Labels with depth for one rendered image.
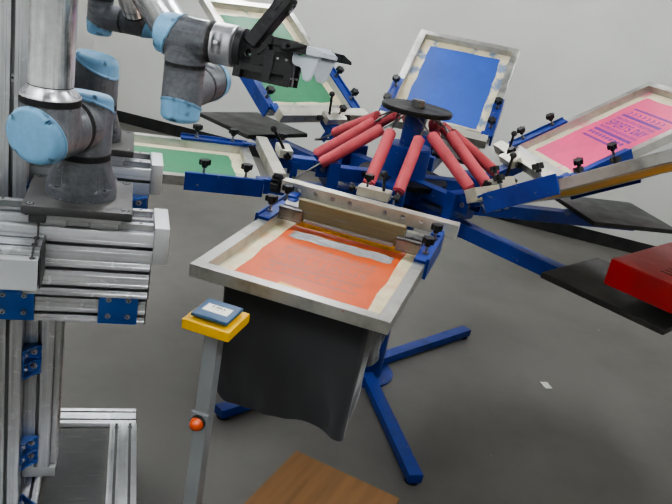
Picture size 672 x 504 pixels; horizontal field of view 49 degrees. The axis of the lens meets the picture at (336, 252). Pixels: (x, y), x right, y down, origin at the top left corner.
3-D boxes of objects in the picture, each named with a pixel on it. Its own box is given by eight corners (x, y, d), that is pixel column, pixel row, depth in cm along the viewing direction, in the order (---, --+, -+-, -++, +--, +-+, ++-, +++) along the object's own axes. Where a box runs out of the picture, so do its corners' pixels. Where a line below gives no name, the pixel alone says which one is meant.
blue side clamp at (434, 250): (424, 279, 239) (429, 260, 237) (409, 275, 240) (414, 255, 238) (440, 252, 266) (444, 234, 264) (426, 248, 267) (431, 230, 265)
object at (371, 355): (346, 439, 222) (373, 313, 206) (334, 435, 222) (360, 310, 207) (382, 371, 263) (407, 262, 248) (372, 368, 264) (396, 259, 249)
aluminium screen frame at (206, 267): (387, 335, 195) (390, 322, 194) (188, 275, 208) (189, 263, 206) (438, 247, 267) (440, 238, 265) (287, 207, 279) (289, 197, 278)
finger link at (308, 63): (332, 87, 125) (297, 79, 132) (339, 51, 124) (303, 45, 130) (319, 84, 123) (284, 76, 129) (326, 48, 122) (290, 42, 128)
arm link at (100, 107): (122, 150, 167) (126, 90, 162) (91, 163, 154) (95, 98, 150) (72, 139, 168) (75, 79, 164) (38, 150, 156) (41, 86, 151)
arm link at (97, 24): (115, 40, 223) (117, 2, 219) (80, 32, 224) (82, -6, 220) (126, 38, 230) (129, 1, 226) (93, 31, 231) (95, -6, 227)
